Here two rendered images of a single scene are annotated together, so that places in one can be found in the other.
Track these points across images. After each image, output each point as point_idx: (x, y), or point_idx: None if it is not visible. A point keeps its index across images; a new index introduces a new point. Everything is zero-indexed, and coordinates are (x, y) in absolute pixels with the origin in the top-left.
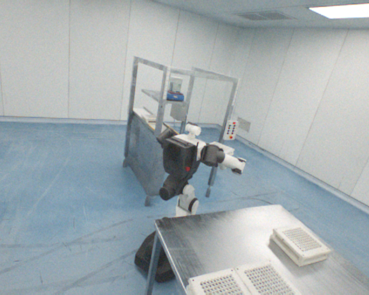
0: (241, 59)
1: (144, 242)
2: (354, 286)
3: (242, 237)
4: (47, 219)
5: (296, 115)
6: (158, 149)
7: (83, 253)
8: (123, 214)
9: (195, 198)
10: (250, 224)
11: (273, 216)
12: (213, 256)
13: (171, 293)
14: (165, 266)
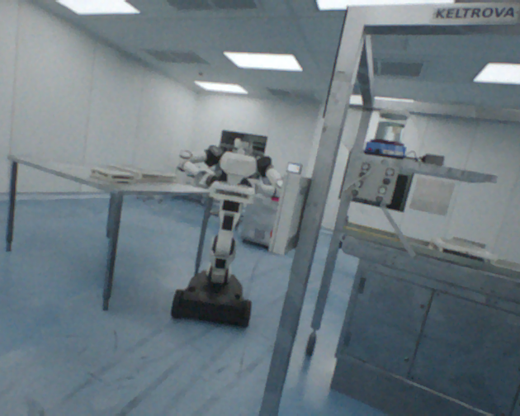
0: None
1: (238, 282)
2: (78, 172)
3: (157, 185)
4: (333, 299)
5: None
6: (330, 243)
7: (274, 289)
8: (304, 327)
9: (217, 235)
10: (152, 186)
11: (129, 186)
12: (172, 184)
13: (186, 286)
14: (204, 273)
